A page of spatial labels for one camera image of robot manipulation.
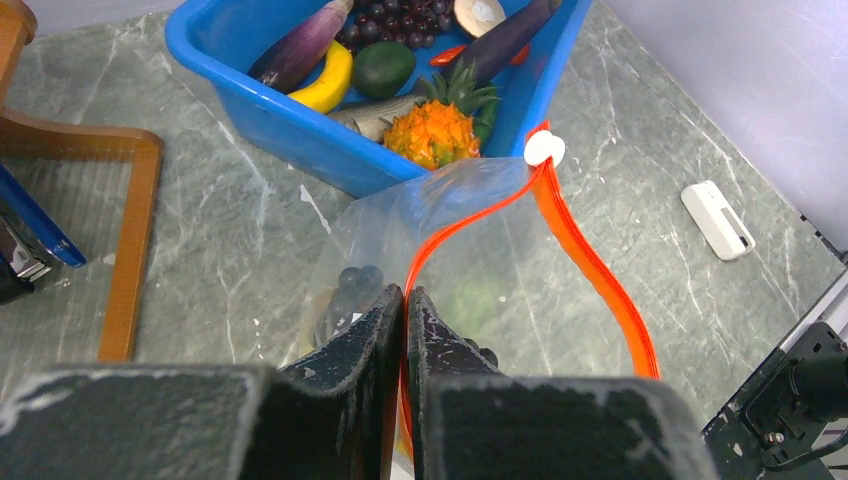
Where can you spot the blue plastic bin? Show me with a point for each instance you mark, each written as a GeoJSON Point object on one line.
{"type": "Point", "coordinates": [219, 40]}

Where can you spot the long purple eggplant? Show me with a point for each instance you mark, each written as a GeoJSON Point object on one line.
{"type": "Point", "coordinates": [493, 51]}

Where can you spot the clear zip bag red zipper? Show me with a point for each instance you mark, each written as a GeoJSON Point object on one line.
{"type": "Point", "coordinates": [496, 248]}

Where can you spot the orange toy pineapple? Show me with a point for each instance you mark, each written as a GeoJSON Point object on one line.
{"type": "Point", "coordinates": [453, 121]}

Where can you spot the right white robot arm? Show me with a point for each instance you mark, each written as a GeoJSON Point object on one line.
{"type": "Point", "coordinates": [769, 428]}

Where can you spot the cut brown white mushroom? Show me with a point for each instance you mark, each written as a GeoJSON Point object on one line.
{"type": "Point", "coordinates": [477, 17]}

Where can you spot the red chili pepper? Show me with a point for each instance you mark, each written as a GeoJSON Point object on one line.
{"type": "Point", "coordinates": [446, 57]}

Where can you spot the green avocado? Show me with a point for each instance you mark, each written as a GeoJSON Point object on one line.
{"type": "Point", "coordinates": [380, 70]}

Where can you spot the single yellow banana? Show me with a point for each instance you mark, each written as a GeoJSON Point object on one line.
{"type": "Point", "coordinates": [332, 84]}

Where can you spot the white zipper slider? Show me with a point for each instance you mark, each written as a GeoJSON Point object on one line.
{"type": "Point", "coordinates": [543, 146]}

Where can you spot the grey toy fish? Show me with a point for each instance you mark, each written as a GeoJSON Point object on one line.
{"type": "Point", "coordinates": [372, 120]}

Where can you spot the dark grape bunch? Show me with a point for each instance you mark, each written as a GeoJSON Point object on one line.
{"type": "Point", "coordinates": [356, 289]}

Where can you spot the red grape bunch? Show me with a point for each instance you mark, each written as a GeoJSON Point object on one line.
{"type": "Point", "coordinates": [414, 23]}

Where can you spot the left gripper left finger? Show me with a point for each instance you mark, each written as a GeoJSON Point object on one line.
{"type": "Point", "coordinates": [329, 415]}

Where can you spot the small white plastic block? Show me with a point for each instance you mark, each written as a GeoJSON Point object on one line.
{"type": "Point", "coordinates": [718, 222]}

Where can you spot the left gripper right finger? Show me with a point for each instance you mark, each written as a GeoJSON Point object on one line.
{"type": "Point", "coordinates": [471, 421]}

